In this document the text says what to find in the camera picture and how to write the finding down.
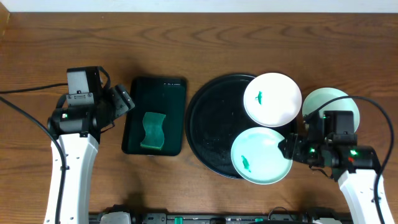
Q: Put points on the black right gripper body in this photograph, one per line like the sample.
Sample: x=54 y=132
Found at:
x=314 y=152

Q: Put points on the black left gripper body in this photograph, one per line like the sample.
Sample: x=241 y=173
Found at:
x=121 y=100

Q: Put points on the green scrub sponge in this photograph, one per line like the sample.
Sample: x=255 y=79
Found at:
x=154 y=135

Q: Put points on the white pinkish plate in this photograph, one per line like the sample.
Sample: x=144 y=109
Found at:
x=272 y=99

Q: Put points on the mint plate with green stain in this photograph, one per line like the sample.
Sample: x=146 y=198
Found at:
x=322 y=95

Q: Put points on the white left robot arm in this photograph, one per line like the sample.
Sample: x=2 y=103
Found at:
x=76 y=131

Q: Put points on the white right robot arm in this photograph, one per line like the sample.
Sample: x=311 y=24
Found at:
x=362 y=186

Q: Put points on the dark green rectangular tray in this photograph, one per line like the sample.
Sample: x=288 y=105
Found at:
x=158 y=95

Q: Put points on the black round tray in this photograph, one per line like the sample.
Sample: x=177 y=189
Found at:
x=216 y=116

